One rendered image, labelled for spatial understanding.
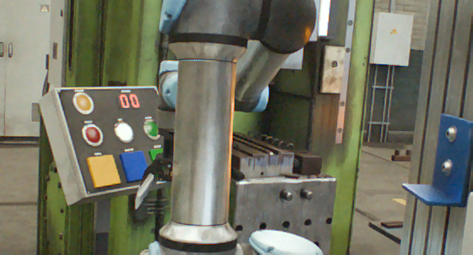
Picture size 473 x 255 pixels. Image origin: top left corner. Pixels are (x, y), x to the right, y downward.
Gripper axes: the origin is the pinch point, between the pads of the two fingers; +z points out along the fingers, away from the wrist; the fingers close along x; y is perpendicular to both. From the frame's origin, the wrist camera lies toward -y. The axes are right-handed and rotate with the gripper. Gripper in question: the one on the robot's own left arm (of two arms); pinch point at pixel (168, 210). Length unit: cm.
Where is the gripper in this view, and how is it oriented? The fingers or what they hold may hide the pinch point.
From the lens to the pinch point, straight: 140.3
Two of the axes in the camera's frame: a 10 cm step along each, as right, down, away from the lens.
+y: 0.7, 1.4, -9.9
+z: -0.7, 9.9, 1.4
